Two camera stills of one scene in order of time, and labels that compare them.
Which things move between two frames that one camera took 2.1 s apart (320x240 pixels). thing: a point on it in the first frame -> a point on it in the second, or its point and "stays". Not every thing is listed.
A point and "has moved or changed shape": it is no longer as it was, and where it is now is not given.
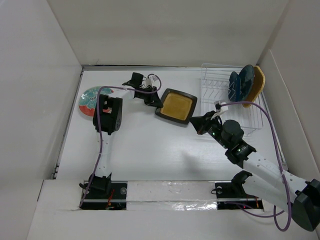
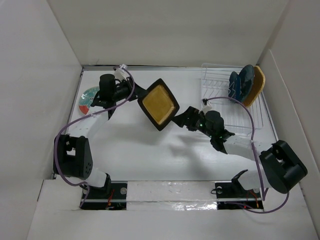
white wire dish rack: [214, 87] stays
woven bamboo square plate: [258, 84] stays
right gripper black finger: [201, 126] -> [188, 118]
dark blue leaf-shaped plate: [235, 86] stays
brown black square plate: [177, 106] has moved or changed shape
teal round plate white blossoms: [246, 78] stays
